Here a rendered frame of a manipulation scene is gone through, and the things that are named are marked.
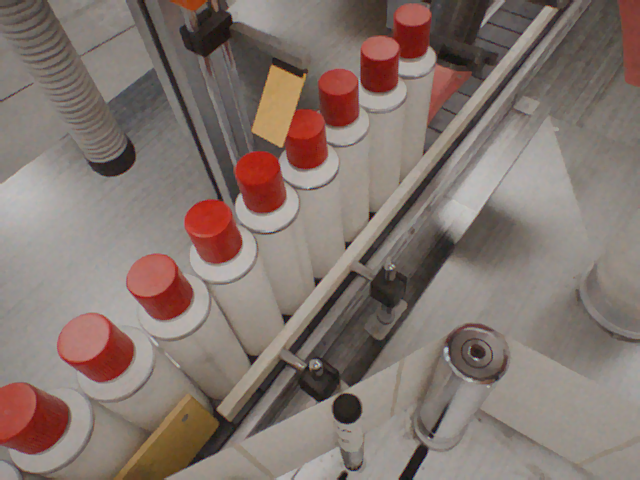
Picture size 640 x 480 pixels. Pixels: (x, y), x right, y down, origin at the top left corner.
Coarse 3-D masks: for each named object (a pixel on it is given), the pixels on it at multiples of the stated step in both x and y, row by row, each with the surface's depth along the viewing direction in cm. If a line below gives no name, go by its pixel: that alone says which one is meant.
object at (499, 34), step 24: (504, 0) 77; (504, 24) 74; (528, 24) 74; (552, 24) 74; (504, 48) 71; (528, 48) 71; (456, 96) 67; (432, 120) 65; (432, 144) 63; (456, 144) 63; (384, 240) 58; (264, 384) 48; (216, 408) 47; (216, 432) 46
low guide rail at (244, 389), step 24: (504, 72) 65; (480, 96) 62; (456, 120) 60; (432, 168) 59; (408, 192) 56; (384, 216) 53; (360, 240) 52; (336, 264) 51; (336, 288) 51; (312, 312) 49; (288, 336) 47; (264, 360) 46; (240, 384) 45; (240, 408) 45
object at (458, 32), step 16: (448, 0) 50; (464, 0) 50; (480, 0) 50; (432, 16) 52; (448, 16) 51; (464, 16) 50; (480, 16) 51; (432, 32) 52; (448, 32) 51; (464, 32) 51; (448, 48) 52; (464, 48) 50; (480, 48) 53; (480, 64) 51
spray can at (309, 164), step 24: (312, 120) 38; (288, 144) 38; (312, 144) 38; (288, 168) 40; (312, 168) 40; (336, 168) 41; (312, 192) 41; (336, 192) 43; (312, 216) 44; (336, 216) 45; (312, 240) 47; (336, 240) 48; (312, 264) 51
